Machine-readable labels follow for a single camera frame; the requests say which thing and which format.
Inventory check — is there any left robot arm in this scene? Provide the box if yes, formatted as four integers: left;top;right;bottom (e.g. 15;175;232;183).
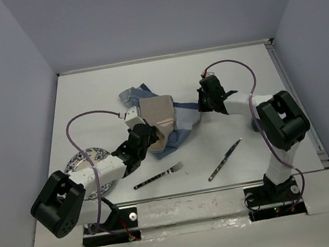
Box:
30;123;159;238

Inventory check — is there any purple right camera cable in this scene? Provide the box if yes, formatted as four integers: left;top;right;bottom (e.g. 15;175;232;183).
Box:
200;50;311;224

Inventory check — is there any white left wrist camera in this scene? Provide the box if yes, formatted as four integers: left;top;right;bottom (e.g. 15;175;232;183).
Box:
124;106;146;129

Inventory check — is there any blue white patterned plate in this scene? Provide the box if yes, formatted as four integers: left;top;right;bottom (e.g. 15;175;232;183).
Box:
61;143;122;204

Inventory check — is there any silver knife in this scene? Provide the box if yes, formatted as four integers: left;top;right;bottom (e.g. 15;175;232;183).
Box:
208;138;242;182

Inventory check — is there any silver fork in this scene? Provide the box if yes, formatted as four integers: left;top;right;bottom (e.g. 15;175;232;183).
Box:
134;161;184;190

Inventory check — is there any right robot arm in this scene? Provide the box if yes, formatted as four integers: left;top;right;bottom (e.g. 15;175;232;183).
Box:
198;75;310;210

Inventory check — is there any blue beige checked cloth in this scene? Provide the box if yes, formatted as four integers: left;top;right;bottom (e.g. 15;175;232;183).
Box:
119;84;201;160

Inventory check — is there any dark green mug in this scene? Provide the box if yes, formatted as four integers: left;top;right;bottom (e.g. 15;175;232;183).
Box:
250;118;261;132

